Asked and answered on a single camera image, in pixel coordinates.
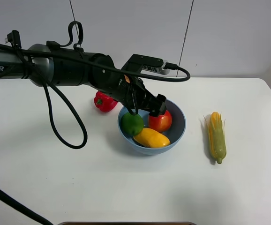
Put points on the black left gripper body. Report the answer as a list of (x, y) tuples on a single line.
[(128, 91)]

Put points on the red bell pepper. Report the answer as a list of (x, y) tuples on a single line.
[(104, 102)]

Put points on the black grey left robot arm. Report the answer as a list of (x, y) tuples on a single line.
[(68, 67)]

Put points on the yellow corn cob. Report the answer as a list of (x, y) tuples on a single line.
[(214, 128)]

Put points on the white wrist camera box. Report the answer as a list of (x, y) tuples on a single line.
[(158, 70)]

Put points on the red peach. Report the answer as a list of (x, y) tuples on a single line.
[(161, 123)]

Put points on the green lime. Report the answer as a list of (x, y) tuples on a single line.
[(132, 124)]

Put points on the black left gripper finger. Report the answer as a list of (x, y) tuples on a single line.
[(157, 105), (133, 110)]

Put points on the yellow mango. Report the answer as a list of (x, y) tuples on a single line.
[(151, 138)]

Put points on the blue bowl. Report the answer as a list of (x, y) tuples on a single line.
[(174, 133)]

